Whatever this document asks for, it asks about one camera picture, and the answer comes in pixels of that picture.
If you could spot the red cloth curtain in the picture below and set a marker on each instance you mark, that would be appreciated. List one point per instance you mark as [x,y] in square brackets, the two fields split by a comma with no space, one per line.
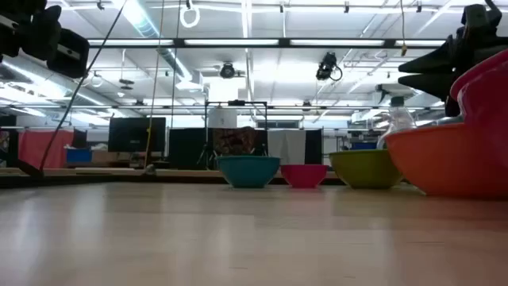
[39,149]

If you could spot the green plastic bowl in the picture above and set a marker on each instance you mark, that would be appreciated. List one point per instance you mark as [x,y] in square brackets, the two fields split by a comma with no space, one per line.
[363,168]

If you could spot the black screen panel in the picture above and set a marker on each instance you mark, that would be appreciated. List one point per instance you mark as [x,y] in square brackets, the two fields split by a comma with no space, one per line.
[186,148]

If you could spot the clear spray bottle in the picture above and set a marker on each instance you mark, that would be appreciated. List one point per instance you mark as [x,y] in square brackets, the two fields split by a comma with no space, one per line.
[397,119]

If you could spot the large red plastic bowl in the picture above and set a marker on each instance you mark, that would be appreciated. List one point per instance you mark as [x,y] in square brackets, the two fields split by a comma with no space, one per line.
[484,99]

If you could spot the black computer monitor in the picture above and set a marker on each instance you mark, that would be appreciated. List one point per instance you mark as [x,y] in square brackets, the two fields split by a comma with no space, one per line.
[137,134]

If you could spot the black overhead frame bar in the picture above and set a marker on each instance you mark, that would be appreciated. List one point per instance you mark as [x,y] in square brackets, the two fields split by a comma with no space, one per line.
[278,42]

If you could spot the blue storage bin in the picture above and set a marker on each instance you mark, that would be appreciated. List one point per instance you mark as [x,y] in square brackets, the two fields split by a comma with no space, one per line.
[78,155]

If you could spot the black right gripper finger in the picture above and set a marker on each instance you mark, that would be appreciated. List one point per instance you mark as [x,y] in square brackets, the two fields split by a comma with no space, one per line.
[432,62]
[430,84]

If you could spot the teal plastic bowl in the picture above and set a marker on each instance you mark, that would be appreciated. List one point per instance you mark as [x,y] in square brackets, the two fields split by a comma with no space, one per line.
[248,171]

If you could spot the small pink plastic bowl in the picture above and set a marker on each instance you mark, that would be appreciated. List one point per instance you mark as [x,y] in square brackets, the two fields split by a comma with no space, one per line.
[304,175]

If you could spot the black ceiling-mounted camera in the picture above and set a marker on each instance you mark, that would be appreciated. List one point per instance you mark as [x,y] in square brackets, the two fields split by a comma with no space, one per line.
[227,70]

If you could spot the white bucket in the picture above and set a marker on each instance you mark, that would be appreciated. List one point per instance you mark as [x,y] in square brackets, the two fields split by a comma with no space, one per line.
[222,117]

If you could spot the black overhead camera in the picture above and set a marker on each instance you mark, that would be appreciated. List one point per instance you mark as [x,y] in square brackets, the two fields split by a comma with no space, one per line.
[328,65]

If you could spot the orange plastic bowl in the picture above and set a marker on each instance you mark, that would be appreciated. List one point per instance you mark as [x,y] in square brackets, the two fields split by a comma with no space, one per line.
[444,159]

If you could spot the white cloth panel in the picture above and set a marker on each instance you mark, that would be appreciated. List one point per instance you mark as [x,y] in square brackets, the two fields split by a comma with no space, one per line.
[286,145]

